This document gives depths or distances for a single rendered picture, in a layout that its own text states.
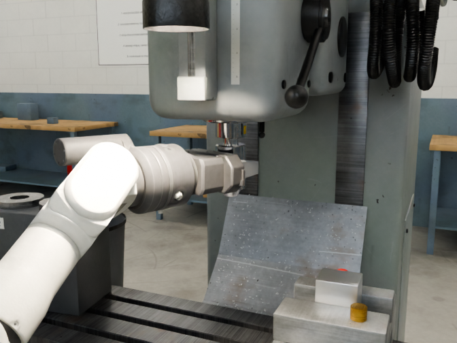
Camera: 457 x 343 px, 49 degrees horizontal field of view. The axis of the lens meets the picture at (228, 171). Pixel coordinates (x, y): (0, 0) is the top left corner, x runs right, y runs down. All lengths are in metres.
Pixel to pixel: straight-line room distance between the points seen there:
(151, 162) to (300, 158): 0.55
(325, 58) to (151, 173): 0.35
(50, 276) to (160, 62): 0.33
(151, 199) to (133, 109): 5.30
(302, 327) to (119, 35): 5.49
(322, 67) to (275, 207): 0.43
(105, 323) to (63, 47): 5.73
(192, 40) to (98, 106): 5.59
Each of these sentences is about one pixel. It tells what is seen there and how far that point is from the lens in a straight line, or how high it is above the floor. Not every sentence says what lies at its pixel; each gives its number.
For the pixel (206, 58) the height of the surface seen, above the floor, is 1.39.
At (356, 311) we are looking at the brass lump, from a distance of 0.71.
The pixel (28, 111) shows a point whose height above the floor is 0.98.
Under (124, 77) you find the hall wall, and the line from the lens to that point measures 5.99.
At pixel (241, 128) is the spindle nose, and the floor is 1.30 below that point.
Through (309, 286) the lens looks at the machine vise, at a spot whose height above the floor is 1.05.
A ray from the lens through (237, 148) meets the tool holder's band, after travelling 0.75.
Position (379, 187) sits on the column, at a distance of 1.10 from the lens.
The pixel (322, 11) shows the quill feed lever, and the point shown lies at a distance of 0.75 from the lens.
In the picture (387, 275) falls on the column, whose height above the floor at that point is 0.95.
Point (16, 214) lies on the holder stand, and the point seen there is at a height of 1.12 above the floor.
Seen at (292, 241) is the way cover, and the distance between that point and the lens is 1.12.
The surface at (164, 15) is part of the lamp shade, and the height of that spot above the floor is 1.43.
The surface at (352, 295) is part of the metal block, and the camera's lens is 0.74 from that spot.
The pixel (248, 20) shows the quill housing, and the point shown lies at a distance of 0.66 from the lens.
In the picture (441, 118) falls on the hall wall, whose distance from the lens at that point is 4.90.
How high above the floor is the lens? 1.37
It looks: 10 degrees down
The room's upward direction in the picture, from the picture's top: straight up
